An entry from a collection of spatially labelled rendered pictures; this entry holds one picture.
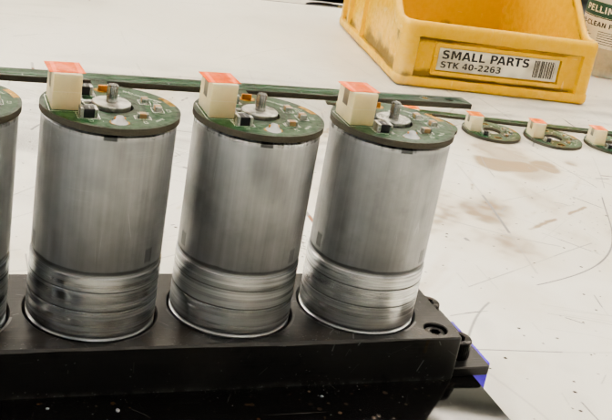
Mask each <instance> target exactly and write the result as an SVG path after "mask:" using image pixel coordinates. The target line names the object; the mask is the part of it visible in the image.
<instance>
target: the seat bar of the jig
mask: <svg viewBox="0 0 612 420"><path fill-rule="evenodd" d="M301 277H302V273H296V279H295V283H294V289H293V295H292V299H291V308H290V314H289V319H288V324H287V326H286V327H285V328H284V329H283V330H282V331H280V332H278V333H275V334H273V335H270V336H266V337H261V338H255V339H231V338H224V337H218V336H214V335H210V334H207V333H202V332H199V331H197V330H194V329H192V328H190V327H188V326H187V325H185V324H183V323H181V322H180V321H179V320H177V319H176V318H175V317H174V316H173V315H172V314H171V313H170V311H169V309H168V300H169V293H170V286H171V279H172V273H160V274H159V277H158V290H157V298H156V305H155V311H154V320H153V325H152V326H151V327H150V328H149V329H148V330H147V331H146V332H144V333H142V334H141V335H139V336H136V337H134V338H131V339H127V340H124V341H119V342H113V343H80V342H73V341H68V340H65V339H61V338H57V337H55V336H52V335H50V334H47V333H44V332H42V331H40V330H38V329H36V328H35V327H34V326H33V325H32V324H31V323H30V322H29V321H28V320H27V319H26V317H25V305H26V282H27V274H9V276H8V290H7V303H6V317H5V324H4V326H3V327H2V328H1V329H0V400H13V399H33V398H53V397H72V396H92V395H112V394H151V393H171V392H190V391H210V390H230V389H250V388H270V387H290V386H310V385H329V384H368V383H388V382H408V381H428V380H447V379H451V378H452V376H453V372H454V366H455V362H456V358H457V355H458V351H459V347H460V343H461V340H462V337H461V335H460V334H459V333H458V332H457V331H456V330H455V329H454V327H453V326H452V325H451V324H450V323H449V322H447V321H446V319H445V318H444V317H443V316H442V315H441V314H440V313H439V311H438V310H437V309H436V308H435V307H434V306H433V305H432V304H431V303H430V301H429V300H428V299H427V298H426V296H425V295H424V294H423V293H422V292H421V291H420V289H418V293H417V296H416V301H415V305H414V309H413V316H412V320H411V324H410V326H409V327H408V328H406V329H405V330H403V331H401V332H398V333H392V334H386V335H366V334H358V333H349V332H345V331H342V330H338V329H335V328H332V327H330V326H328V325H326V324H323V323H320V322H318V321H317V320H315V319H313V318H312V317H310V316H309V315H308V314H307V313H306V312H305V311H304V310H303V309H302V308H301V307H300V306H299V304H298V297H299V292H300V287H301Z"/></svg>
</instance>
